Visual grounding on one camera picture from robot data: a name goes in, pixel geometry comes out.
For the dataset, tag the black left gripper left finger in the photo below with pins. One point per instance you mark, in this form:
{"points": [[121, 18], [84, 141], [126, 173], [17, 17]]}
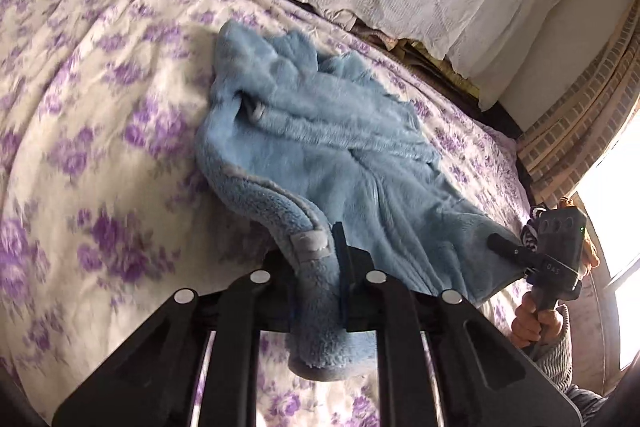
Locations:
{"points": [[193, 362]]}

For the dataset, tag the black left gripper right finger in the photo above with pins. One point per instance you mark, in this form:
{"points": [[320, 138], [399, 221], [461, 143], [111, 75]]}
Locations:
{"points": [[440, 361]]}

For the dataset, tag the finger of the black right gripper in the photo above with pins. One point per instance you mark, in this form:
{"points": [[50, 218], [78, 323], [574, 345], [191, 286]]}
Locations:
{"points": [[517, 254]]}

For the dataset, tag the blue fleece baby garment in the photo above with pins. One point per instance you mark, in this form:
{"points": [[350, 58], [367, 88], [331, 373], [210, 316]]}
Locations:
{"points": [[298, 141]]}

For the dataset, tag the striped knit sleeve forearm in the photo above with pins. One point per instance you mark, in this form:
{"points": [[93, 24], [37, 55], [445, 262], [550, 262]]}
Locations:
{"points": [[555, 359]]}

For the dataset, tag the person right hand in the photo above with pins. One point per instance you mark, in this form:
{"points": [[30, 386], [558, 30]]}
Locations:
{"points": [[533, 327]]}

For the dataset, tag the brick pattern curtain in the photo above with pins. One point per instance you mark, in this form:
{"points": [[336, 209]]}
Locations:
{"points": [[567, 140]]}

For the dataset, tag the purple floral bed quilt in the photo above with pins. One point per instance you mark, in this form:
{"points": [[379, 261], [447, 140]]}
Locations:
{"points": [[103, 213]]}

